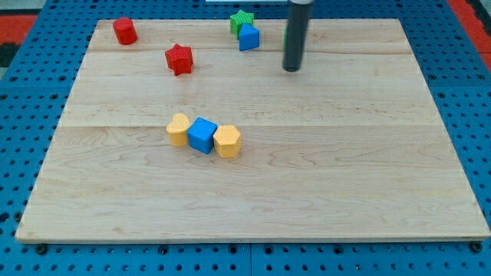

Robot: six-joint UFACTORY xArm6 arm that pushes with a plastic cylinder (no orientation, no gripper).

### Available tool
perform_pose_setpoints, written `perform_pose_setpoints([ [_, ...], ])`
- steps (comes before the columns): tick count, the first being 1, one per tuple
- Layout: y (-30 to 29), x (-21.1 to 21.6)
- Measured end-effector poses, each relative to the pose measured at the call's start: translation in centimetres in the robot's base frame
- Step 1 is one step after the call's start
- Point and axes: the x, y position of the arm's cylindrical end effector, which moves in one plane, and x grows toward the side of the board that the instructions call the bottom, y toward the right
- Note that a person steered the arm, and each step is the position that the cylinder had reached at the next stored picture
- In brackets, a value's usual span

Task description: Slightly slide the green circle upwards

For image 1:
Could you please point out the green cylinder block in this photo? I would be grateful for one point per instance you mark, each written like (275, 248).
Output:
(285, 39)

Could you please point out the yellow hexagon block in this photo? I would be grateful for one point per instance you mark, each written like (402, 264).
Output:
(227, 141)

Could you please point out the blue cube block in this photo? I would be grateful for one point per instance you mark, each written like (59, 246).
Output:
(200, 135)

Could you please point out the wooden board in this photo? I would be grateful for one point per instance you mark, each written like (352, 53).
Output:
(351, 148)

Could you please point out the yellow heart block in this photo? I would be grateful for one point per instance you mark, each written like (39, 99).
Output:
(177, 129)

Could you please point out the blue triangle block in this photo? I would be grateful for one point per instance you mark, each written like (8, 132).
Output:
(249, 37)

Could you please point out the red star block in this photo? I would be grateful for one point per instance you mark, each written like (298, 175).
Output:
(179, 59)

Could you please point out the green star block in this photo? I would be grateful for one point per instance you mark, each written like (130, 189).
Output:
(238, 19)

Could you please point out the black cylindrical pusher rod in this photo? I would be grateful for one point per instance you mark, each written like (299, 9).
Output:
(299, 14)

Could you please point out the red cylinder block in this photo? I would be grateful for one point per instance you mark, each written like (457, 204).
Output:
(125, 31)

